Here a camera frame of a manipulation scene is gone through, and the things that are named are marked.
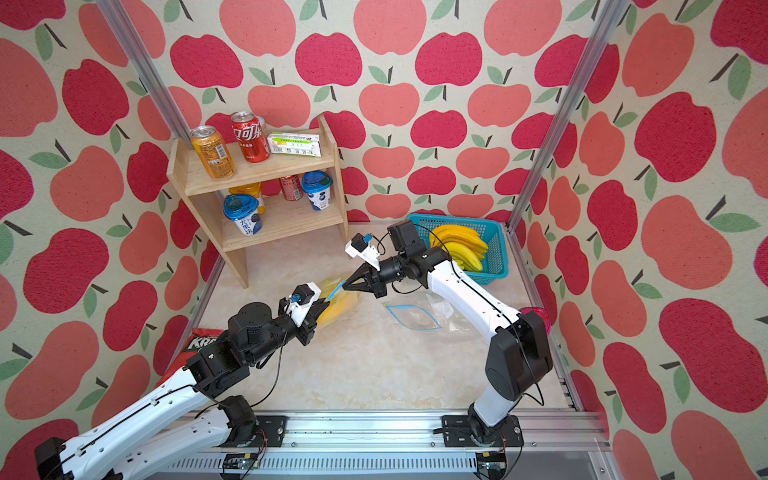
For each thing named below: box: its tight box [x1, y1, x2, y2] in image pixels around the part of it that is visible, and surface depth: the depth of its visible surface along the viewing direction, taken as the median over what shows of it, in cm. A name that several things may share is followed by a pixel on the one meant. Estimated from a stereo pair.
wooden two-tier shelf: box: [167, 115, 349, 289], surface depth 86 cm
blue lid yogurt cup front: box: [223, 194, 263, 237], surface depth 86 cm
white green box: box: [267, 132, 322, 157], surface depth 79 cm
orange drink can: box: [190, 125, 236, 180], surface depth 68 cm
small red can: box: [280, 174, 303, 201], surface depth 98 cm
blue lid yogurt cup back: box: [301, 170, 333, 211], surface depth 92 cm
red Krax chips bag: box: [155, 328, 225, 389], surface depth 88 cm
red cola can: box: [231, 111, 270, 163], surface depth 73 cm
